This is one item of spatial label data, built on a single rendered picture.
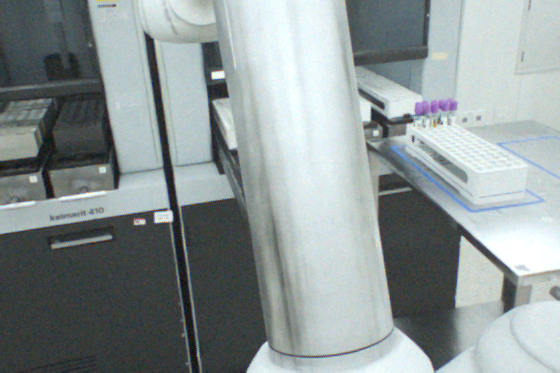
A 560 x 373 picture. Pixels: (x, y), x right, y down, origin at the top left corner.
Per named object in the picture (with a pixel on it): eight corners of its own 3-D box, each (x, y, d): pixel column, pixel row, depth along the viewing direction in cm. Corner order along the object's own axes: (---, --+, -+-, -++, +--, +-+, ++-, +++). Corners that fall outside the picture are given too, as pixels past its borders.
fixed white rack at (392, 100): (349, 96, 173) (349, 78, 171) (378, 93, 175) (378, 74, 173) (388, 123, 147) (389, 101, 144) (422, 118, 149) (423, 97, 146)
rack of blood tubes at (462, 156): (404, 149, 123) (405, 123, 121) (444, 144, 125) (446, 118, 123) (474, 205, 96) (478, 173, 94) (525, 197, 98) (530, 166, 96)
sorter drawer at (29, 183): (33, 123, 186) (27, 98, 183) (76, 118, 189) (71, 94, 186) (-22, 217, 121) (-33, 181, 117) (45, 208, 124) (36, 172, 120)
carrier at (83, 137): (106, 145, 136) (102, 123, 134) (106, 148, 134) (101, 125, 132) (57, 151, 134) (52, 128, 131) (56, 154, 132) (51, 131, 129)
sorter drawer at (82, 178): (80, 118, 190) (75, 93, 186) (121, 114, 192) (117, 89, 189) (52, 207, 124) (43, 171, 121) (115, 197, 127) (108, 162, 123)
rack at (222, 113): (213, 120, 158) (211, 99, 155) (246, 116, 160) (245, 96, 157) (229, 154, 131) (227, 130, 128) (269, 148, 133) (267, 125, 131)
